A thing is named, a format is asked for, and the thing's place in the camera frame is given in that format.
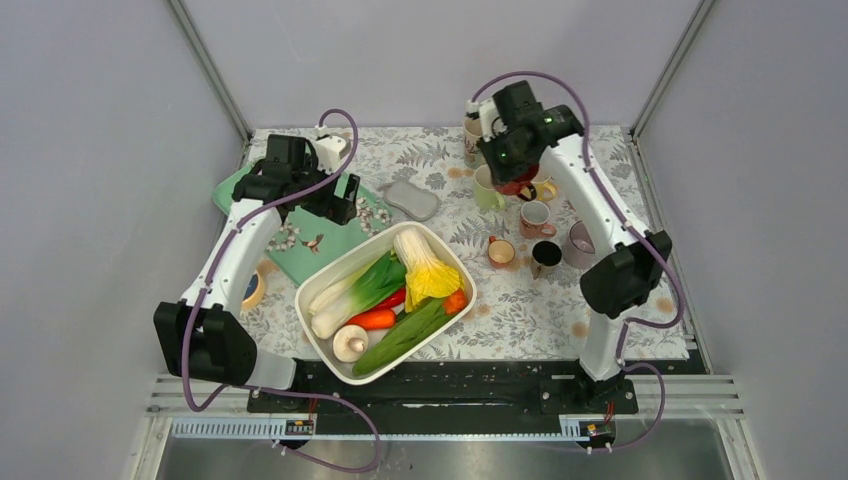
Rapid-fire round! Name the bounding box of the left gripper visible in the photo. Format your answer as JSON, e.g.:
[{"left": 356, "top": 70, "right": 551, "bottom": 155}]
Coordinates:
[{"left": 293, "top": 153, "right": 359, "bottom": 224}]

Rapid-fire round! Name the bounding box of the red mug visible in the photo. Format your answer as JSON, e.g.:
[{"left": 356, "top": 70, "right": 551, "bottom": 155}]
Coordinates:
[{"left": 494, "top": 180, "right": 538, "bottom": 202}]

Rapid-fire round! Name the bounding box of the cream floral mug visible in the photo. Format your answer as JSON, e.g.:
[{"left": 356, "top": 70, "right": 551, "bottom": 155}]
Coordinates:
[{"left": 463, "top": 116, "right": 482, "bottom": 170}]

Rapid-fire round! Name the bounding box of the light green mug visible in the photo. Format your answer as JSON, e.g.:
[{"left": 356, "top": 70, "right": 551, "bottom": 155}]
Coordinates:
[{"left": 473, "top": 165, "right": 506, "bottom": 211}]

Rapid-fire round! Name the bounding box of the yellow mug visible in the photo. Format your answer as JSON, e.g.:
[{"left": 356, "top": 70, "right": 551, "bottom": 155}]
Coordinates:
[{"left": 532, "top": 171, "right": 558, "bottom": 202}]

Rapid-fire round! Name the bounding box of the terracotta pink mug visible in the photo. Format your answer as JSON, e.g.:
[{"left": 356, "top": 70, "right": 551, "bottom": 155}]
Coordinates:
[{"left": 519, "top": 200, "right": 557, "bottom": 239}]

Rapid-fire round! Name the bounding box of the small orange mug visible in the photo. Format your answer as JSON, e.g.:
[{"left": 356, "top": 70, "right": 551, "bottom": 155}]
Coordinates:
[{"left": 486, "top": 235, "right": 516, "bottom": 269}]

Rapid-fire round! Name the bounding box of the brown small cup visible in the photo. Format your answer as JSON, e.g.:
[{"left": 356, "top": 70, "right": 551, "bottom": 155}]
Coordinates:
[{"left": 530, "top": 240, "right": 563, "bottom": 280}]

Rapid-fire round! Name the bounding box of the purple mug black handle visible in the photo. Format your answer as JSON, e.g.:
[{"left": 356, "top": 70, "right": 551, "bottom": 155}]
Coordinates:
[{"left": 562, "top": 221, "right": 596, "bottom": 270}]

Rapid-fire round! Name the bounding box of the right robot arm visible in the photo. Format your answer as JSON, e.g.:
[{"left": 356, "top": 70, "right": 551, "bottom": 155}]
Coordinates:
[{"left": 466, "top": 80, "right": 672, "bottom": 412}]

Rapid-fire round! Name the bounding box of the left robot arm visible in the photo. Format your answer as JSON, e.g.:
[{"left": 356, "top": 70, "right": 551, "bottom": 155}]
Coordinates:
[{"left": 153, "top": 134, "right": 359, "bottom": 411}]

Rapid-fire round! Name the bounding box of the green floral tray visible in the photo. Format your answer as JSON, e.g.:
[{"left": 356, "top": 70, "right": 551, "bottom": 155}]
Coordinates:
[{"left": 211, "top": 158, "right": 393, "bottom": 287}]

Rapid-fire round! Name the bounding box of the grey sponge pad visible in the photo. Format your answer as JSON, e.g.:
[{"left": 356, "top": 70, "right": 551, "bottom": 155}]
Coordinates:
[{"left": 378, "top": 180, "right": 440, "bottom": 222}]

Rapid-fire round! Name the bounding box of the bok choy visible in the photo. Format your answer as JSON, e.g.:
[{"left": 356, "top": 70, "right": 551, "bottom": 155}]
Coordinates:
[{"left": 309, "top": 252, "right": 406, "bottom": 339}]

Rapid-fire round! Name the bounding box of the red chili pepper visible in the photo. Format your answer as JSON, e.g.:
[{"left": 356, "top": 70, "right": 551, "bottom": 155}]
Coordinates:
[{"left": 373, "top": 287, "right": 406, "bottom": 310}]

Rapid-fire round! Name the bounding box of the floral tablecloth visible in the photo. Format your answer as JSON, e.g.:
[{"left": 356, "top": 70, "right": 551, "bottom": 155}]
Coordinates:
[{"left": 241, "top": 126, "right": 689, "bottom": 361}]

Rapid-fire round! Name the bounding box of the napa cabbage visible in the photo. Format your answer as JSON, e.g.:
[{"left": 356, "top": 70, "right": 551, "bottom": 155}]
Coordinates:
[{"left": 393, "top": 228, "right": 464, "bottom": 313}]

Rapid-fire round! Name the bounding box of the orange carrot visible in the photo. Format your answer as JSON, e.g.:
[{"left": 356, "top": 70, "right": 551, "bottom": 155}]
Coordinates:
[{"left": 347, "top": 309, "right": 397, "bottom": 331}]

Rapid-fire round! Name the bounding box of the yellow tape roll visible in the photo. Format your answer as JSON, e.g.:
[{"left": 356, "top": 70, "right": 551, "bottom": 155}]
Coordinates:
[{"left": 242, "top": 270, "right": 267, "bottom": 310}]

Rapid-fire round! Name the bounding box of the white mushroom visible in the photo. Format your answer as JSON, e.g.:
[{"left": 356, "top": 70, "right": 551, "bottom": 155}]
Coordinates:
[{"left": 332, "top": 325, "right": 369, "bottom": 363}]

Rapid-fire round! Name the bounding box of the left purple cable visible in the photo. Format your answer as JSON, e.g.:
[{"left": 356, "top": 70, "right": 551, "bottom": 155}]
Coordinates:
[{"left": 180, "top": 108, "right": 384, "bottom": 474}]

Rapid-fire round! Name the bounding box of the purple cable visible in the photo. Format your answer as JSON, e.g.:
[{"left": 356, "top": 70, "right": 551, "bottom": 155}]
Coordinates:
[
  {"left": 180, "top": 108, "right": 384, "bottom": 474},
  {"left": 470, "top": 70, "right": 686, "bottom": 455}
]

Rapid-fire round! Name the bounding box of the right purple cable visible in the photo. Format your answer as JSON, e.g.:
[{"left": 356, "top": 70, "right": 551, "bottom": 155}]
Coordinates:
[{"left": 470, "top": 70, "right": 686, "bottom": 455}]

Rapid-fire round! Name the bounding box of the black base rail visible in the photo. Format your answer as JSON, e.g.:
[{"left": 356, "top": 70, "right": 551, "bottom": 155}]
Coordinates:
[{"left": 246, "top": 357, "right": 641, "bottom": 417}]

